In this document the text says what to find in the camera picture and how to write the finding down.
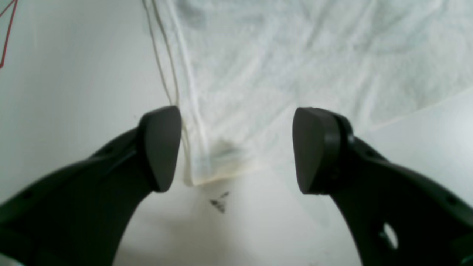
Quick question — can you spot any white printed T-shirt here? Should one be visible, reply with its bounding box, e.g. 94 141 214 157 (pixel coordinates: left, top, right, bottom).
142 0 473 186

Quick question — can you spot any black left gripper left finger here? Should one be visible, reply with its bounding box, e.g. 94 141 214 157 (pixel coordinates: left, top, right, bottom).
0 106 182 266

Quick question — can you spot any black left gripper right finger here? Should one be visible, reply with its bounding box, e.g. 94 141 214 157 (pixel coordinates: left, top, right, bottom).
292 107 473 266

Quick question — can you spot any red triangle table sticker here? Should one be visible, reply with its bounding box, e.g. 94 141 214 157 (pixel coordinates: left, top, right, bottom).
0 0 18 69

